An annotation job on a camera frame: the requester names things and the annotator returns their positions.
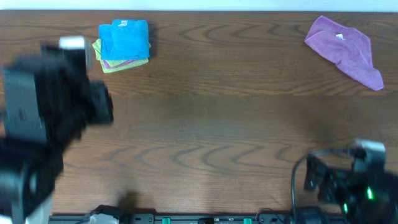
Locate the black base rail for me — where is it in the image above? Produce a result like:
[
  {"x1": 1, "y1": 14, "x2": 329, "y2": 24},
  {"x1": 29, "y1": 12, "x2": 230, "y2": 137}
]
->
[{"x1": 47, "y1": 205, "x2": 346, "y2": 224}]

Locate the green folded cloth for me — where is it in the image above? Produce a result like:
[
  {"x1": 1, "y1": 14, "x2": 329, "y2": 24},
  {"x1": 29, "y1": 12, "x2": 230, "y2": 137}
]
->
[
  {"x1": 95, "y1": 50, "x2": 149, "y2": 73},
  {"x1": 91, "y1": 38, "x2": 152, "y2": 68}
]

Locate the bottom green folded cloth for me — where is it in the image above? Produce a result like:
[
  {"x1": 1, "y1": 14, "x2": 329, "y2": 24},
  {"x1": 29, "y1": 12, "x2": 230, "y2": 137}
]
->
[{"x1": 95, "y1": 50, "x2": 149, "y2": 73}]

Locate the purple folded cloth in stack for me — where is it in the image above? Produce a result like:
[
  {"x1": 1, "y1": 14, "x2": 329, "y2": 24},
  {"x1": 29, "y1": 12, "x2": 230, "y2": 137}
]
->
[{"x1": 103, "y1": 60, "x2": 136, "y2": 68}]

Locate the purple crumpled cloth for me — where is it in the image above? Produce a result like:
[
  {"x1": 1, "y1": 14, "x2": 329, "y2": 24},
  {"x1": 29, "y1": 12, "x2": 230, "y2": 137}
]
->
[{"x1": 304, "y1": 16, "x2": 384, "y2": 91}]

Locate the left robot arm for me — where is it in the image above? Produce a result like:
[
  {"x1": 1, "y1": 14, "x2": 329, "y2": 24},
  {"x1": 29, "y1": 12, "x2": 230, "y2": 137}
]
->
[{"x1": 1, "y1": 45, "x2": 114, "y2": 223}]

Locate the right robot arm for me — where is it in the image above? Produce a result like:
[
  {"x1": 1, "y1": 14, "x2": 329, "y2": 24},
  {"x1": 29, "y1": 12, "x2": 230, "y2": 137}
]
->
[{"x1": 292, "y1": 147, "x2": 397, "y2": 223}]

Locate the top green folded cloth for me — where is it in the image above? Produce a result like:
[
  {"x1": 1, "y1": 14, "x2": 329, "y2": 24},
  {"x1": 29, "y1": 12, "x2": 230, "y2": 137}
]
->
[{"x1": 91, "y1": 38, "x2": 152, "y2": 68}]

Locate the blue microfibre cloth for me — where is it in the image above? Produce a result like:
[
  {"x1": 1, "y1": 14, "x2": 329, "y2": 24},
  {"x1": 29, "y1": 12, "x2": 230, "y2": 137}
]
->
[{"x1": 98, "y1": 19, "x2": 150, "y2": 60}]

